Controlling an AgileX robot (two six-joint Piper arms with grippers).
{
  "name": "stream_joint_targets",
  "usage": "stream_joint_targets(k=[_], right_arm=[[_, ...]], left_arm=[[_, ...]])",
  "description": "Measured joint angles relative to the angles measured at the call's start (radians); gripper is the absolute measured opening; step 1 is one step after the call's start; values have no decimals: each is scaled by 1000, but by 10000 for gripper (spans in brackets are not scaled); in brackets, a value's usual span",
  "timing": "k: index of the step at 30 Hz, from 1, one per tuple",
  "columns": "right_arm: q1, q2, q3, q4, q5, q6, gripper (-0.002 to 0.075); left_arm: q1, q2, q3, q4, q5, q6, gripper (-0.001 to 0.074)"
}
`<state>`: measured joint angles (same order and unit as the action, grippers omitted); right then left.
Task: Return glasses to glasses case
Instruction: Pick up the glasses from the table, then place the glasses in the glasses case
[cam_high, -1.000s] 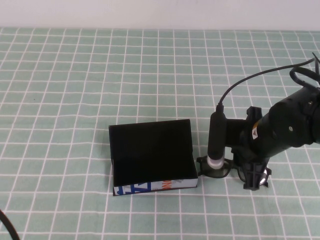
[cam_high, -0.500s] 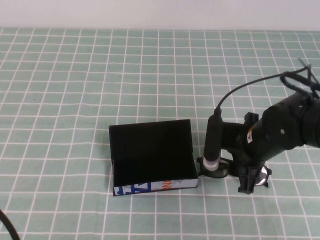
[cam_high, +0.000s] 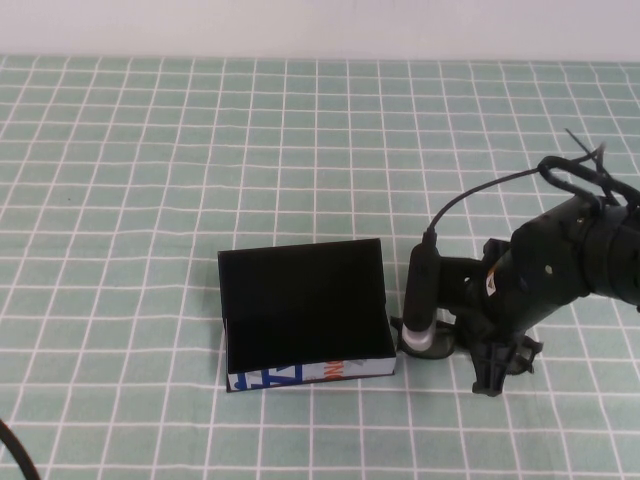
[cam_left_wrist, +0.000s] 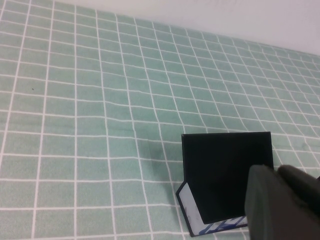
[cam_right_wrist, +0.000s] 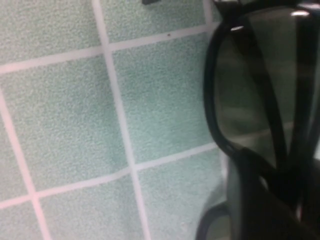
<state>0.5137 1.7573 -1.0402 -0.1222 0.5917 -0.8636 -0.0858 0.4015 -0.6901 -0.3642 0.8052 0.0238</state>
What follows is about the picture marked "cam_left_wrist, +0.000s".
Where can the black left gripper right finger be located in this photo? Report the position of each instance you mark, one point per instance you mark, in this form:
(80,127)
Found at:
(300,182)

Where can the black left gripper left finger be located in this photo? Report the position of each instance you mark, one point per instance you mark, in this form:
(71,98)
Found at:
(275,212)

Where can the black glasses case printed side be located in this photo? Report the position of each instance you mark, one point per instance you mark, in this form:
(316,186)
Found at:
(215,175)

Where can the green white checked tablecloth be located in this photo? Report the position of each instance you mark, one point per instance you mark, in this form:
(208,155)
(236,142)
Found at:
(75,100)

